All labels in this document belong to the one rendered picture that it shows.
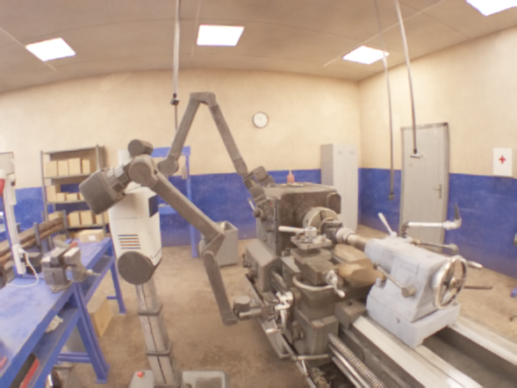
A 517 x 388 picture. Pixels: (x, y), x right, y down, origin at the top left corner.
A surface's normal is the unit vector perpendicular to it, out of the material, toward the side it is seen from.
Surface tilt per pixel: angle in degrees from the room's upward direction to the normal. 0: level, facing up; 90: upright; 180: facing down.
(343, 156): 90
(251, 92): 90
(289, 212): 90
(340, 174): 90
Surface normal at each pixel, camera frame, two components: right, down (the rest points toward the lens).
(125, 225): 0.11, 0.12
